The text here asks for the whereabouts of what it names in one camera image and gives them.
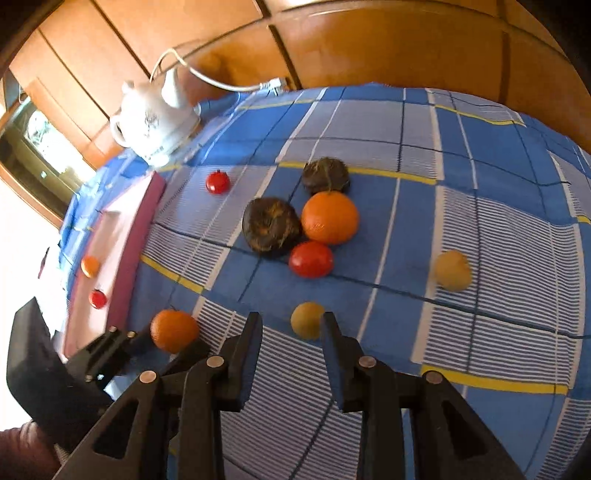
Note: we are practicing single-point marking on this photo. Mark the white ceramic electric kettle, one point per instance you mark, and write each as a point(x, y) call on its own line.
point(152, 124)

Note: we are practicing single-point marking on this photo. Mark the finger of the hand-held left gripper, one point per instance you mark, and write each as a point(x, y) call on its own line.
point(189, 355)
point(108, 353)

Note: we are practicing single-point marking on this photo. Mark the dark red small object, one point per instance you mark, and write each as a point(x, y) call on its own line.
point(45, 262)

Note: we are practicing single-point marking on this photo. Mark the large orange mandarin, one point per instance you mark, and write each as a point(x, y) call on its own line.
point(330, 218)

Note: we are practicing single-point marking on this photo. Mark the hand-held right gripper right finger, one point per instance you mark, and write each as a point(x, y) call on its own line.
point(339, 378)

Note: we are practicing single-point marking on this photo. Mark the small orange mandarin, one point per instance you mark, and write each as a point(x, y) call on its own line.
point(174, 330)
point(90, 266)

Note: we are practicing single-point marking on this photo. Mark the pale yellow longan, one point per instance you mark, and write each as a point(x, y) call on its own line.
point(307, 320)
point(452, 271)

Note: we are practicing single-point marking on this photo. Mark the pink tray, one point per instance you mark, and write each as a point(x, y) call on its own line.
point(134, 240)

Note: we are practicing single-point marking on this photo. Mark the person's left forearm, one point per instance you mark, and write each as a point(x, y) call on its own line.
point(18, 452)

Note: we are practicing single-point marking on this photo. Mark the glass cabinet door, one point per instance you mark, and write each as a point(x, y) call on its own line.
point(27, 134)

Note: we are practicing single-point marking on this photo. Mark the blue checked cloth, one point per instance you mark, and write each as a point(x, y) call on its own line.
point(415, 138)

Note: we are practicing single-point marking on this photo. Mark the dark brown dried fruit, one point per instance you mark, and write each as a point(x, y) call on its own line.
point(326, 175)
point(271, 226)

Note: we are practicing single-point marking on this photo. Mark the large red tomato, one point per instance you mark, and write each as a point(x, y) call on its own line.
point(311, 259)

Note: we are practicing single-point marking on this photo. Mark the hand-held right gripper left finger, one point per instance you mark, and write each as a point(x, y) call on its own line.
point(247, 369)

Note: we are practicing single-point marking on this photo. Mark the small red tomato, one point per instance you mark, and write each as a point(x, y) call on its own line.
point(217, 182)
point(97, 299)

